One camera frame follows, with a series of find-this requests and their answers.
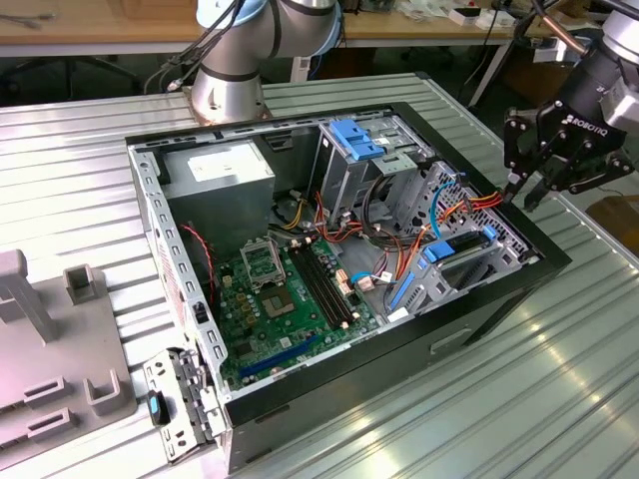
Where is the silver expansion card retainer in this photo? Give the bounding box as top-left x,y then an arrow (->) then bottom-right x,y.
142,346 -> 227,461

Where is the yellow black wire bundle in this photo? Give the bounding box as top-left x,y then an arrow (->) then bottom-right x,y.
276,192 -> 315,235

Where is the grey power supply unit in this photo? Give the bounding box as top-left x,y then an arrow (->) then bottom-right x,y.
158,139 -> 277,250

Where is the silver optical drive cage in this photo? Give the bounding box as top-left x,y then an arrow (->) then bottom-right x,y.
310,112 -> 436,225

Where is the grey parts rack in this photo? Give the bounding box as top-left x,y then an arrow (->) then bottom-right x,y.
0,247 -> 139,470

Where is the hard disk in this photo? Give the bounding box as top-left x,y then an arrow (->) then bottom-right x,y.
387,224 -> 500,311

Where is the silver disk bay cage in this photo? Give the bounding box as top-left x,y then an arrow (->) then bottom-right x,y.
382,159 -> 544,321

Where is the black open PC case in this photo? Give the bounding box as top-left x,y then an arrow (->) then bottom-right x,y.
123,101 -> 573,473

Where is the orange red wire bundle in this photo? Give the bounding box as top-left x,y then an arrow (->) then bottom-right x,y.
312,192 -> 368,248

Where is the orange red power wire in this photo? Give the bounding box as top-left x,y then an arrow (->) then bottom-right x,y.
391,189 -> 504,281

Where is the metal socket cover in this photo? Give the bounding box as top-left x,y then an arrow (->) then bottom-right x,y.
241,237 -> 287,290

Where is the black cable loop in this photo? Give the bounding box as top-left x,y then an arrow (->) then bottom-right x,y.
359,172 -> 403,250

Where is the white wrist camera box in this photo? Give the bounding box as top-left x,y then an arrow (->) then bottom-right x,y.
597,83 -> 639,132

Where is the red black twisted wire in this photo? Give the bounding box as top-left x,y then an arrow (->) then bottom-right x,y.
177,222 -> 218,306

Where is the grey arm cable bundle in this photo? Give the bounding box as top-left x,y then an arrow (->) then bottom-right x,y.
143,0 -> 246,96

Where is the blue plastic drive latch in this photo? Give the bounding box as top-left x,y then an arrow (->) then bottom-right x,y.
330,119 -> 369,147
350,137 -> 384,162

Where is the black RAM slot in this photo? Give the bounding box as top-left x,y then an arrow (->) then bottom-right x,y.
287,242 -> 345,329
302,238 -> 358,323

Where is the blue wire with beige plug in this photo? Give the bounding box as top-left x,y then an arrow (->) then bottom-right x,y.
347,268 -> 396,294

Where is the CPU socket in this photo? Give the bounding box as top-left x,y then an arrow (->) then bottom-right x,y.
257,282 -> 299,321

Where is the brown cardboard box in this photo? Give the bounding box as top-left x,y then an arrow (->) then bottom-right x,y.
584,194 -> 639,253

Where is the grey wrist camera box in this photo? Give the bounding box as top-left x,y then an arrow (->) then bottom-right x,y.
532,34 -> 586,65

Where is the green motherboard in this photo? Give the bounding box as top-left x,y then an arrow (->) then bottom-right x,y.
212,234 -> 383,393

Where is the blue SATA data wire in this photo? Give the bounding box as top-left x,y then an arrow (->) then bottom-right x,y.
428,179 -> 466,240

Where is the blue expansion slot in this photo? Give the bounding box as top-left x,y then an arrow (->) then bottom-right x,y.
237,332 -> 321,380

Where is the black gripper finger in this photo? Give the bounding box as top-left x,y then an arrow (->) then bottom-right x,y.
522,149 -> 639,215
501,104 -> 541,205

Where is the blue black latch tab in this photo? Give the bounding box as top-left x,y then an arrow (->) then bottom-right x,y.
148,390 -> 171,427

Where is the long wooden desk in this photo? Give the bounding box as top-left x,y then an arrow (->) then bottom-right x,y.
0,0 -> 639,59

